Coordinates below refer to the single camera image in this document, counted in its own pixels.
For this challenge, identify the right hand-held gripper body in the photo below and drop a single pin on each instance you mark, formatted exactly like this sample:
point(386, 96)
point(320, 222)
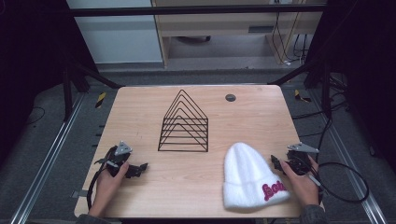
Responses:
point(299, 161)

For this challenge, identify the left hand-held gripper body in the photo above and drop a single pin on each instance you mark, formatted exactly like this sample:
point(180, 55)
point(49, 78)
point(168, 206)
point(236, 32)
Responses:
point(116, 158)

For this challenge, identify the white knitted beanie hat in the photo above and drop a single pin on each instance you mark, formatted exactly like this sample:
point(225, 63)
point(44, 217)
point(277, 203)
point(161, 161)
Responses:
point(246, 174)

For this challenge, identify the person's right hand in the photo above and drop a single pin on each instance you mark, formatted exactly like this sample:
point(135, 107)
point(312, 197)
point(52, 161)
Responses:
point(305, 188)

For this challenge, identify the person's left hand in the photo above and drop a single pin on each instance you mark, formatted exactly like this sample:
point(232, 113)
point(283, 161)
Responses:
point(107, 189)

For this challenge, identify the yellow black striped tape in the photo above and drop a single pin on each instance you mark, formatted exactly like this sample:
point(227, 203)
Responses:
point(299, 95)
point(100, 100)

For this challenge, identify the black metal stand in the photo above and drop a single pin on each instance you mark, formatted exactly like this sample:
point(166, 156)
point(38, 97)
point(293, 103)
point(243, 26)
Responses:
point(67, 93)
point(325, 90)

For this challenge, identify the round grey table grommet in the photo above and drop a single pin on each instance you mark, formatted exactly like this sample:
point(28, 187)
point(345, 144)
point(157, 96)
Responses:
point(230, 98)

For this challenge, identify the white cabinet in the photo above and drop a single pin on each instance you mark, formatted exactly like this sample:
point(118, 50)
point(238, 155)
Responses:
point(121, 37)

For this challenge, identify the light wooden desk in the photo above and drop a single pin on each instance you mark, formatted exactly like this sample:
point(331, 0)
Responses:
point(218, 23)

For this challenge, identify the aluminium floor rail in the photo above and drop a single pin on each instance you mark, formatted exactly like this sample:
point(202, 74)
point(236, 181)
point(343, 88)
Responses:
point(348, 149)
point(46, 161)

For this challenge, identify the black metal frame bar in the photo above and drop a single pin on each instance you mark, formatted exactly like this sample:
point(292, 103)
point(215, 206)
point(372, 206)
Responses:
point(186, 11)

